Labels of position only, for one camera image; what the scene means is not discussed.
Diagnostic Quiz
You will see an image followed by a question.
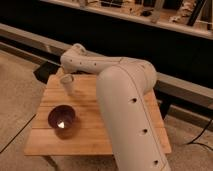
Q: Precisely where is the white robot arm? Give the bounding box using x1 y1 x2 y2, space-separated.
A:
60 43 171 171

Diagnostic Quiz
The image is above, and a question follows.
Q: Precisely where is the black floor mat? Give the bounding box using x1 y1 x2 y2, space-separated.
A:
34 62 59 84

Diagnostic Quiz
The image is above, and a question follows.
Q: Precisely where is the white ceramic cup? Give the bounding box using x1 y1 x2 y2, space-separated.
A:
60 74 74 96

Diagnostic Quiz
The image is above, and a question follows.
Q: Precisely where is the cluttered wooden shelf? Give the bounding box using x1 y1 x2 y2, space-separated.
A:
42 0 213 40

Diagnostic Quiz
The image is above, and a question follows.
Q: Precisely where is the wooden table board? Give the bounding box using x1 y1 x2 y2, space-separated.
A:
23 68 172 157

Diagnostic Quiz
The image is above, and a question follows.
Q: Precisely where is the black cable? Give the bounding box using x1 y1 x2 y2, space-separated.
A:
185 118 213 152

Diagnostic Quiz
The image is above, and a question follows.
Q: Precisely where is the dark purple bowl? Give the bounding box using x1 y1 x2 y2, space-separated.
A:
48 105 76 139

